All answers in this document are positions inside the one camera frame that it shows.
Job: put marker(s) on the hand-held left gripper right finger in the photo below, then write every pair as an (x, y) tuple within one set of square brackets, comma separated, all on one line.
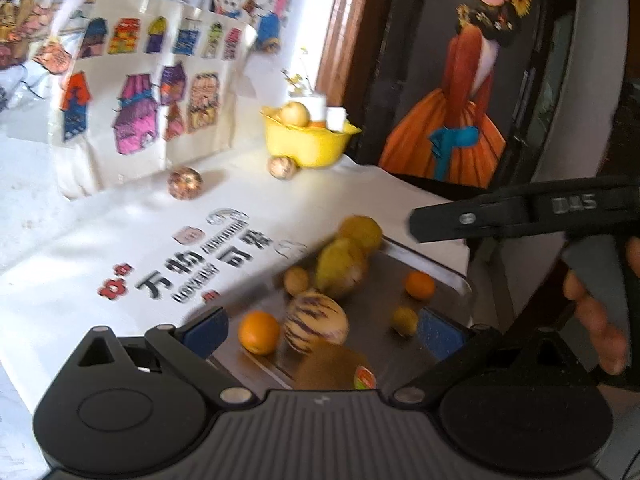
[(440, 335)]

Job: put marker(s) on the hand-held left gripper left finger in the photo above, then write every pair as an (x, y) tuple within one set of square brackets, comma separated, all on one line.
[(207, 332)]

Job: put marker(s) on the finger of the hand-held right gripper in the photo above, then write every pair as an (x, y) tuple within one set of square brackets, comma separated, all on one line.
[(500, 212)]

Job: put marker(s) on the tiny yellow-brown fruit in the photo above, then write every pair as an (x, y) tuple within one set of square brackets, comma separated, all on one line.
[(404, 321)]

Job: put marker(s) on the small orange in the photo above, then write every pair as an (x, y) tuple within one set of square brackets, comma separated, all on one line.
[(259, 333), (420, 285)]

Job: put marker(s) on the metal tray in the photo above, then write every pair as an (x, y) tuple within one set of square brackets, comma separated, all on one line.
[(380, 285)]

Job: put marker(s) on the small brown speckled fruit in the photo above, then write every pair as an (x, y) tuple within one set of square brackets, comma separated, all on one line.
[(297, 281)]

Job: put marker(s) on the striped pepino melon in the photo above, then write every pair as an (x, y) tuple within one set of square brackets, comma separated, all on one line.
[(316, 322)]

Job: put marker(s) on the brown kiwi with sticker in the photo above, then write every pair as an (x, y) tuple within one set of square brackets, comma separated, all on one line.
[(330, 367)]

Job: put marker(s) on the green-brown pear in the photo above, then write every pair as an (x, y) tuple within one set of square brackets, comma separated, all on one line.
[(341, 270)]

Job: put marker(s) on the yellow round fruit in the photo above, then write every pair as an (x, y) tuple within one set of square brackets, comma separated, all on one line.
[(362, 232)]

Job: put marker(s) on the person's right hand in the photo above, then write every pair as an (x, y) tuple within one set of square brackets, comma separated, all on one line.
[(600, 325)]

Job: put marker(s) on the orange dress figure poster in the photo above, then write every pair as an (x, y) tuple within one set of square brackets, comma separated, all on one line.
[(450, 125)]

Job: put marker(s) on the white printed cloth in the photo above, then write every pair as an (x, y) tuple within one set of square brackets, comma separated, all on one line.
[(100, 260)]

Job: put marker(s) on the patterned purple passion fruit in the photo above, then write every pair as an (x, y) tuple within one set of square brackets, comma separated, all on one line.
[(184, 183)]

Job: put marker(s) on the patterned brown round fruit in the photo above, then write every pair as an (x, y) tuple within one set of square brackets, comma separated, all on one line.
[(281, 167)]

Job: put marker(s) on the small white box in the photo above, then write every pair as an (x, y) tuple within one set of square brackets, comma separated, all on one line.
[(336, 118)]

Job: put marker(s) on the orange fruit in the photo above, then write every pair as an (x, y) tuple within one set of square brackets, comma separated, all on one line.
[(317, 123)]

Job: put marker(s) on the yellow plastic bowl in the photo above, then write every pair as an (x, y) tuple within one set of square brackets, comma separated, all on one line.
[(305, 147)]

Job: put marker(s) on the white vase with yellow flowers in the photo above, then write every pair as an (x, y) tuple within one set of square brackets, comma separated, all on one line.
[(312, 102)]

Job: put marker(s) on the yellow pear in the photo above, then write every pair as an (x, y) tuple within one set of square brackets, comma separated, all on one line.
[(294, 114)]

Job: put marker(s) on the house-print tote bag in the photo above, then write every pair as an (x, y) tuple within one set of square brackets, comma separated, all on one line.
[(145, 95)]

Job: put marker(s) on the wooden door frame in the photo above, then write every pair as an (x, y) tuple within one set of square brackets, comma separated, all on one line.
[(350, 25)]

